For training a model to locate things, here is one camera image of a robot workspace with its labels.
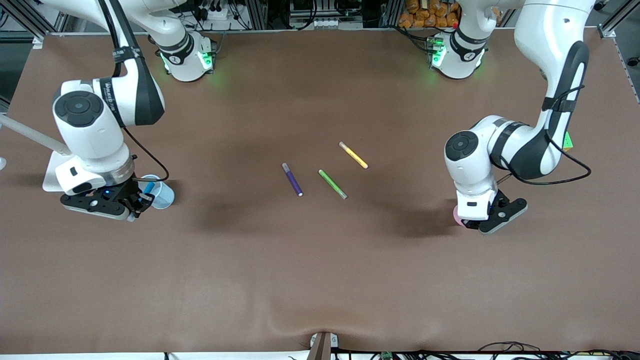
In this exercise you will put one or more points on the yellow marker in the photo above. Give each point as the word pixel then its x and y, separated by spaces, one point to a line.
pixel 353 155

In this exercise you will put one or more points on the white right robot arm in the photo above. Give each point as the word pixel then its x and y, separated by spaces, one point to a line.
pixel 90 130

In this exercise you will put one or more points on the white power strip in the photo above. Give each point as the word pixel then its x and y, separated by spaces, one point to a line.
pixel 220 22

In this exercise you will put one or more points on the purple marker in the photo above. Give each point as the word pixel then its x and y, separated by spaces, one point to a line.
pixel 292 180

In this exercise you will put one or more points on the light blue mesh cup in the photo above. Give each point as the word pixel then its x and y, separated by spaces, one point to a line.
pixel 165 197

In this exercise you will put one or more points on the orange snack bags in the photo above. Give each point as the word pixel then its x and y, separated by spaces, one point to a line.
pixel 425 17

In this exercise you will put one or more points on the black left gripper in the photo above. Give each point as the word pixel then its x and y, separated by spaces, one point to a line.
pixel 495 201

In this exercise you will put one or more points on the white connector strip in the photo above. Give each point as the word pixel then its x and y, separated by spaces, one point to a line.
pixel 325 23

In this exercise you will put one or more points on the aluminium frame post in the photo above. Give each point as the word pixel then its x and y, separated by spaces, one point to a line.
pixel 607 31
pixel 37 37

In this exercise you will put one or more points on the blue marker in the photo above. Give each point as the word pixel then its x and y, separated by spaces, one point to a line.
pixel 149 188

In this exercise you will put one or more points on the pink mesh cup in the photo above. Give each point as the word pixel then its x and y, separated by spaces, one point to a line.
pixel 457 216

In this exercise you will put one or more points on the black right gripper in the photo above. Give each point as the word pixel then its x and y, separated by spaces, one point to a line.
pixel 127 190

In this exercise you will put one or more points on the colourful puzzle cube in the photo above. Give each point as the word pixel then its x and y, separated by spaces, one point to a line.
pixel 568 142

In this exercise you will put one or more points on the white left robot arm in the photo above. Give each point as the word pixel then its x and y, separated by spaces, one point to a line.
pixel 470 165

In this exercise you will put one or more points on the green marker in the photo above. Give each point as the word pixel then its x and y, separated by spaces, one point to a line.
pixel 332 184

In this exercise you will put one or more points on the white stand with rod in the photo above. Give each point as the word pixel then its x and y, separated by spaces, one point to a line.
pixel 50 177

